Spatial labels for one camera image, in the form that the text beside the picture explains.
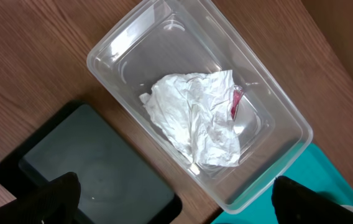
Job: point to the clear plastic bin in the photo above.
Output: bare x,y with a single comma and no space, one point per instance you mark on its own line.
159,38

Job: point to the black tray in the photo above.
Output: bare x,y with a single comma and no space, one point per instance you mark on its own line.
117,184

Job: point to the teal serving tray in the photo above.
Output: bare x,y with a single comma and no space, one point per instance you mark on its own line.
312,169

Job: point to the white napkin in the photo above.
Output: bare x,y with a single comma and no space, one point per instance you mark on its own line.
194,112

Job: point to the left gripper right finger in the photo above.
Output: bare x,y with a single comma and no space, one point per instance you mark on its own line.
295,203

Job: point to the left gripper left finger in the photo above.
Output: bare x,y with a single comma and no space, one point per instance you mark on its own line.
55,202

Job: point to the red sauce packet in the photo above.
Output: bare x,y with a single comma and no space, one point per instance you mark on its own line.
237,95

